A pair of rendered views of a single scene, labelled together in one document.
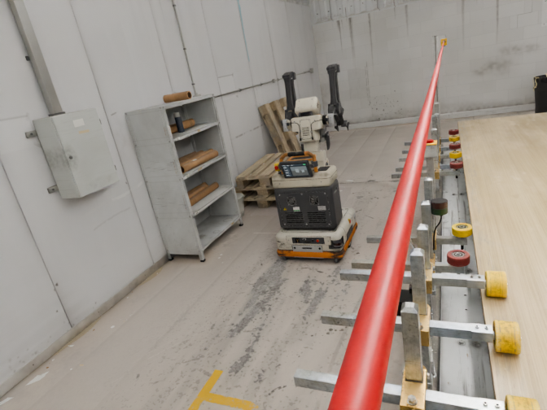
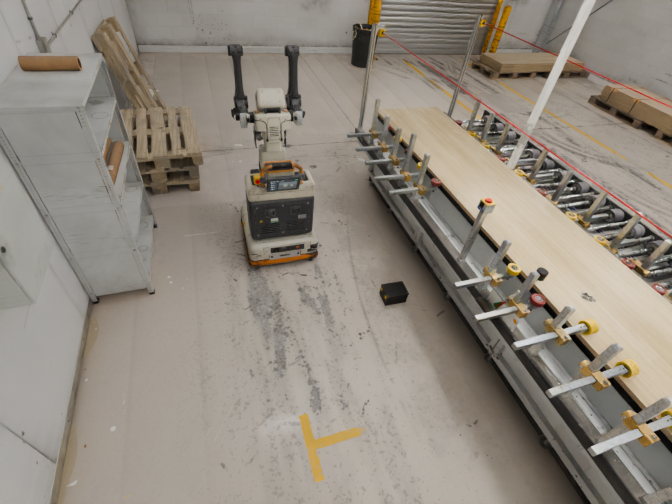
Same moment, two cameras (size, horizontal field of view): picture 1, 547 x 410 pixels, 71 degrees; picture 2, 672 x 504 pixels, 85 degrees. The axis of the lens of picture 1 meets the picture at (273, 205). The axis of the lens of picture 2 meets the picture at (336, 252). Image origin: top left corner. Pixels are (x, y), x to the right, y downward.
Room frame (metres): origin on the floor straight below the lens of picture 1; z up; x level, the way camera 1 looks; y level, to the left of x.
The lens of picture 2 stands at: (1.24, 1.23, 2.45)
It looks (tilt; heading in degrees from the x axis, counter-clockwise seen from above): 43 degrees down; 311
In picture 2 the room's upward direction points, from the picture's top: 7 degrees clockwise
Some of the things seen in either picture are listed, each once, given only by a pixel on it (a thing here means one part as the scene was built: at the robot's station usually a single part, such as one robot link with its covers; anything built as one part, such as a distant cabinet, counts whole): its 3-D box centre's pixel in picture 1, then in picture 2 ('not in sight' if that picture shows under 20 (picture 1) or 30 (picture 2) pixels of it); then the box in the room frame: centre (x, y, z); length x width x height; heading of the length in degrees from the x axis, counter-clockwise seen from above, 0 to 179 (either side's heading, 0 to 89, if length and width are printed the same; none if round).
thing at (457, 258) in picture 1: (458, 266); (534, 304); (1.28, -0.66, 0.85); 0.08 x 0.08 x 0.11
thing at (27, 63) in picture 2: (177, 97); (51, 63); (4.11, 0.76, 1.59); 0.30 x 0.08 x 0.08; 64
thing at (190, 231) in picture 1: (191, 176); (97, 186); (4.01, 0.80, 0.78); 0.90 x 0.45 x 1.55; 154
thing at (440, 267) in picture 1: (404, 266); (506, 311); (1.37, -0.48, 0.84); 0.43 x 0.03 x 0.04; 64
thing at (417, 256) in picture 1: (421, 322); (587, 372); (0.92, -0.36, 0.93); 0.04 x 0.04 x 0.48; 64
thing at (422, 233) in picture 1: (425, 287); (547, 334); (1.14, -0.47, 0.89); 0.04 x 0.04 x 0.48; 64
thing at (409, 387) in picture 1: (414, 391); (638, 427); (0.67, -0.24, 0.95); 0.14 x 0.06 x 0.05; 154
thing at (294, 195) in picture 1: (308, 193); (279, 199); (3.30, -0.33, 0.59); 0.55 x 0.34 x 0.83; 63
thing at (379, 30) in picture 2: (441, 92); (370, 81); (3.65, -1.75, 1.20); 0.15 x 0.12 x 1.00; 154
